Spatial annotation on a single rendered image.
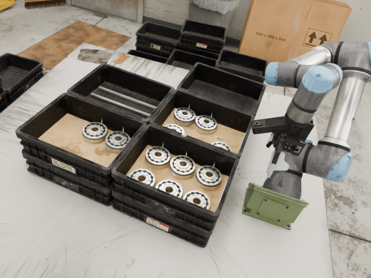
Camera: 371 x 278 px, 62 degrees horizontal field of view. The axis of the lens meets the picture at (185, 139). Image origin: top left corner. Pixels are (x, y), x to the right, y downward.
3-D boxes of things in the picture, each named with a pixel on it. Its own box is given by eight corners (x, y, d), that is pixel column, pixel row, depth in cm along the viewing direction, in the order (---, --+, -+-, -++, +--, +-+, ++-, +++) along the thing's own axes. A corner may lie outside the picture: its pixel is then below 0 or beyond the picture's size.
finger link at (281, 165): (285, 183, 96) (294, 154, 95) (266, 178, 96) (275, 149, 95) (282, 181, 99) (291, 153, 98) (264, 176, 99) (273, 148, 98)
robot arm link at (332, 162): (307, 175, 127) (345, 48, 129) (346, 186, 118) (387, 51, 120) (298, 171, 117) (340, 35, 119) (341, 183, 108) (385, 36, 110)
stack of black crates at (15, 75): (16, 90, 252) (6, 52, 229) (50, 99, 250) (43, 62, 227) (-20, 119, 223) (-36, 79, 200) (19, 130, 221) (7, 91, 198)
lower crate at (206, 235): (226, 193, 137) (233, 175, 129) (205, 251, 115) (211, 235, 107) (144, 160, 144) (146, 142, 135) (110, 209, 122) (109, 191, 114)
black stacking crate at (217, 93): (259, 102, 172) (266, 85, 164) (248, 134, 151) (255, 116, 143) (193, 80, 179) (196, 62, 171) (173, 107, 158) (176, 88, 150)
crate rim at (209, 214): (238, 161, 123) (240, 158, 121) (216, 222, 101) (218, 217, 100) (147, 127, 130) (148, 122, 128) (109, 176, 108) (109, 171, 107)
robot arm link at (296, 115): (292, 108, 86) (290, 93, 92) (285, 121, 89) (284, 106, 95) (318, 116, 86) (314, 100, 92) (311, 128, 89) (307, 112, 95)
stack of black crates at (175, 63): (210, 92, 292) (218, 59, 269) (204, 110, 270) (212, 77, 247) (169, 81, 295) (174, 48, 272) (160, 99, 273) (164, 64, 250)
